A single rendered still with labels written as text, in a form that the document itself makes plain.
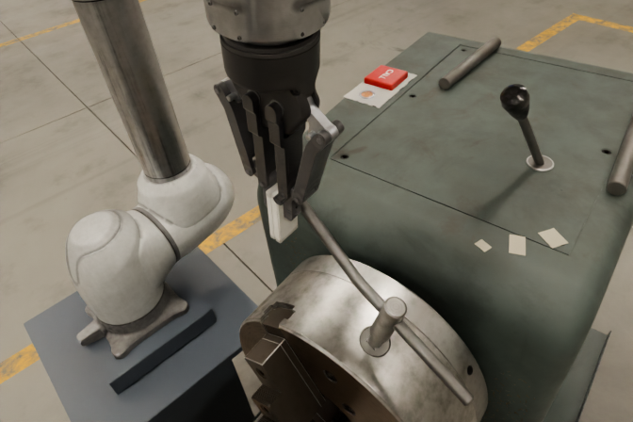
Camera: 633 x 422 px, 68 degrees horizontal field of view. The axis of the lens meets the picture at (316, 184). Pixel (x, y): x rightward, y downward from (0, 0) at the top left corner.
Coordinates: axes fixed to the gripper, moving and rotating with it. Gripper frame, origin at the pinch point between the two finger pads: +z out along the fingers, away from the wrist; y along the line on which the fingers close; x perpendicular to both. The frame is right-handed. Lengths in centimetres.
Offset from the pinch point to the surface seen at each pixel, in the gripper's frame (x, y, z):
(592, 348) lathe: 64, 43, 77
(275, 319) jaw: -4.2, 1.6, 14.5
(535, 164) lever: 33.9, 16.9, 8.0
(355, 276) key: 0.0, 9.4, 3.4
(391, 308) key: -1.2, 14.3, 2.8
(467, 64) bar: 54, -3, 8
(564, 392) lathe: 49, 41, 77
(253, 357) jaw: -8.8, 2.3, 15.8
